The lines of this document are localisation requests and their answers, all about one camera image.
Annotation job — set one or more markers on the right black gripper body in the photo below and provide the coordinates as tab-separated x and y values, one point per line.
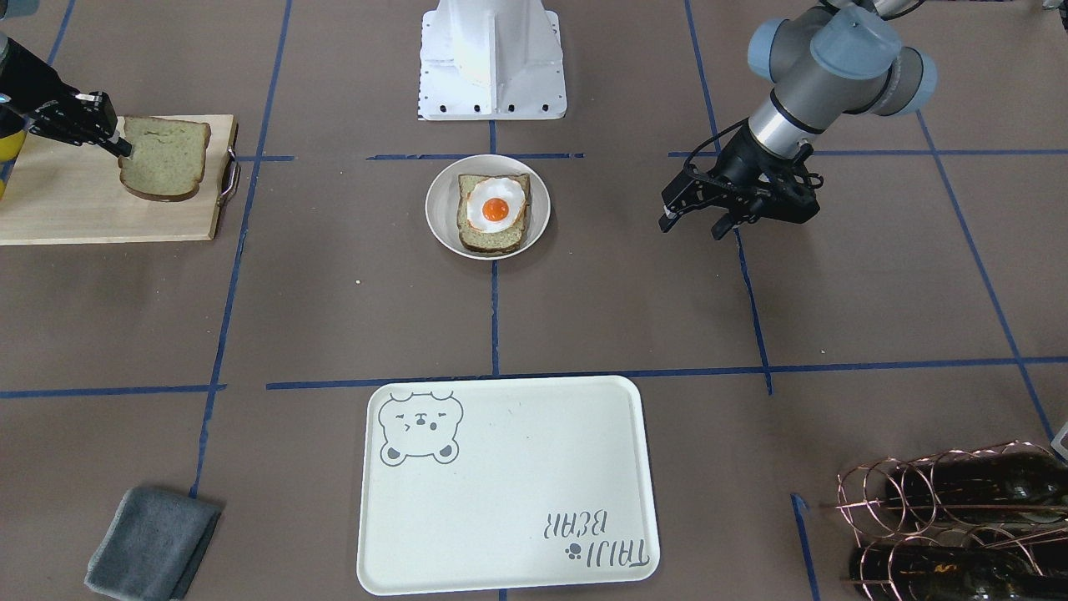
32	86

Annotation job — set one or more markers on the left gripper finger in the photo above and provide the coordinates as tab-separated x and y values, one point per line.
672	212
729	222

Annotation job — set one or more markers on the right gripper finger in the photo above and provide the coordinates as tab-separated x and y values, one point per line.
117	147

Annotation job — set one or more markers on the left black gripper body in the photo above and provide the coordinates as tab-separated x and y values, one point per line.
739	166

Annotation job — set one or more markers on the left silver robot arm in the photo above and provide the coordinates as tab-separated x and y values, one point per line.
838	58

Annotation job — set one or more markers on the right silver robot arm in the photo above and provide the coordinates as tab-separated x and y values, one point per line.
28	83

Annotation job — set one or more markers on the cream bear tray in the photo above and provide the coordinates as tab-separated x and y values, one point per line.
477	485

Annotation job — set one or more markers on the wooden cutting board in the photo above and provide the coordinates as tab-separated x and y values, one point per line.
58	194

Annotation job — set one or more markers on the fried egg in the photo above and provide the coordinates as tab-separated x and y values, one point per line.
493	204

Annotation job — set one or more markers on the bread slice with egg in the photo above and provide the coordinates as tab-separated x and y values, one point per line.
499	243

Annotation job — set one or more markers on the white round plate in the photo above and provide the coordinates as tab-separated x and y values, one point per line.
442	200

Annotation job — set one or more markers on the dark wine bottle two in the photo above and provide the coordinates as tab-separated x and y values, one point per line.
930	572

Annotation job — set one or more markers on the grey folded cloth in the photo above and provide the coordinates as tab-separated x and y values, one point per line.
153	547

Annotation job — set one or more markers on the dark wine bottle one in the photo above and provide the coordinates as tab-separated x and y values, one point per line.
1021	487

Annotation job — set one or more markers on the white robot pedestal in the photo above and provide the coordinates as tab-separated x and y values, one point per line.
491	60

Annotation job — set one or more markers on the copper wire bottle rack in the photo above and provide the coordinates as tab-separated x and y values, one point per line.
860	502

